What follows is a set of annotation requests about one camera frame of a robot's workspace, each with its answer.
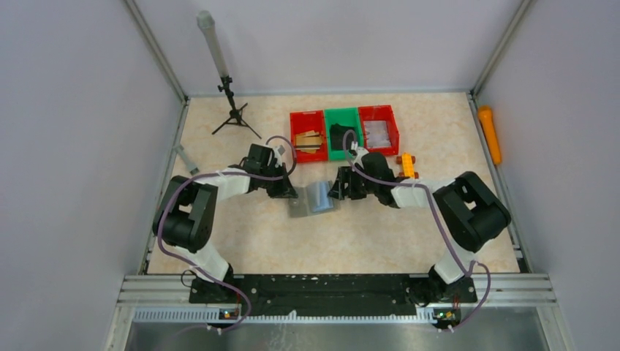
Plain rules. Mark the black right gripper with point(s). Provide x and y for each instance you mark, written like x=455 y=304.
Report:
x=346 y=183

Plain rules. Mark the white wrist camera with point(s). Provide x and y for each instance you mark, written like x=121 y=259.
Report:
x=278 y=152
x=355 y=153

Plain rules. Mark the grey card holder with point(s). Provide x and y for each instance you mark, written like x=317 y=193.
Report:
x=312 y=200

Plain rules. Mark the black item in bin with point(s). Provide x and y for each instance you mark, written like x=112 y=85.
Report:
x=341 y=137

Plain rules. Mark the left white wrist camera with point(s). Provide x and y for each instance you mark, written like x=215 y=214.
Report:
x=278 y=152

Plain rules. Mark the left red bin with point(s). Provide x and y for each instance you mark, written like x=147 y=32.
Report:
x=305 y=121

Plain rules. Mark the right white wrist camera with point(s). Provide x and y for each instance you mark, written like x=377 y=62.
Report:
x=355 y=153

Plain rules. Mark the black tripod with grey tube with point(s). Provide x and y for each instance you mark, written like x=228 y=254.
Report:
x=207 y=26

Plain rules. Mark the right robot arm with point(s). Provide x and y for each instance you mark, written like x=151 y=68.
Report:
x=467 y=213

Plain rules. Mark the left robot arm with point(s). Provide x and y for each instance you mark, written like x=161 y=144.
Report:
x=184 y=219

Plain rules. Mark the right red bin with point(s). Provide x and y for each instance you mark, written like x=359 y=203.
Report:
x=382 y=113

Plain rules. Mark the orange flashlight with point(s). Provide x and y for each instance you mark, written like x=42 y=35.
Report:
x=486 y=119

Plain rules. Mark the clear bag in bin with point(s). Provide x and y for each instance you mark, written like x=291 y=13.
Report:
x=376 y=133

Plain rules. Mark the small grey bracket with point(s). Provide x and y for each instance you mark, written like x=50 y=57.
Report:
x=190 y=165

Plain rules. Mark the red bin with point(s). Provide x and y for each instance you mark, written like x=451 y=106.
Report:
x=305 y=121
x=382 y=113

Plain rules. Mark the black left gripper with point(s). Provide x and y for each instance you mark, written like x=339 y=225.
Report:
x=281 y=186

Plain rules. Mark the yellow toy brick car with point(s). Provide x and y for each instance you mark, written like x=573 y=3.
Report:
x=407 y=163

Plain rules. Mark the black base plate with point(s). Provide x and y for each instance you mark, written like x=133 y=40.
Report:
x=333 y=295

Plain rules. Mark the green bin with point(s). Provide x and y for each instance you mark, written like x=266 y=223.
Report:
x=348 y=116

